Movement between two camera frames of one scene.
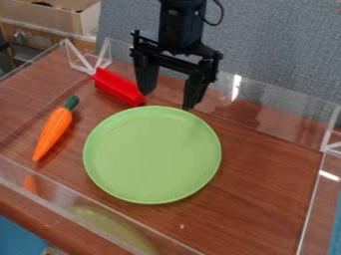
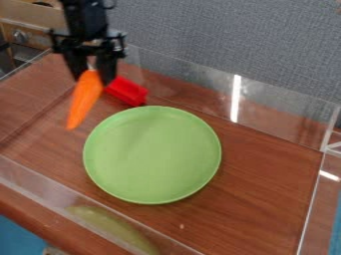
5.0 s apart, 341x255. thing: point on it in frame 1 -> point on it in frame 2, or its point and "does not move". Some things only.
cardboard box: [71, 16] does not move
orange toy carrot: [55, 127] -> [86, 95]
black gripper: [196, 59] -> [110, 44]
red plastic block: [119, 87] does not move
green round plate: [153, 154] does not move
